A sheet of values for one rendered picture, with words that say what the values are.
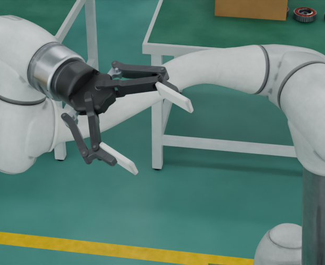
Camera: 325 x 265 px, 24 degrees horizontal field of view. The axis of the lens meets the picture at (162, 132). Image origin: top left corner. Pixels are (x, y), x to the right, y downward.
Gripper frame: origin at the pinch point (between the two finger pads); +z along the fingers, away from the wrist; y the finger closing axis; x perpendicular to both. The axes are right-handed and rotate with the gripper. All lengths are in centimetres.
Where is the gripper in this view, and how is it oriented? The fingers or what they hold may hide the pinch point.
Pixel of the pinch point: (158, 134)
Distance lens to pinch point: 119.4
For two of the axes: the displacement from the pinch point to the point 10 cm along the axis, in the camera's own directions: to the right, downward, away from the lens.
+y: -6.4, 7.1, -2.9
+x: -2.3, -5.4, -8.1
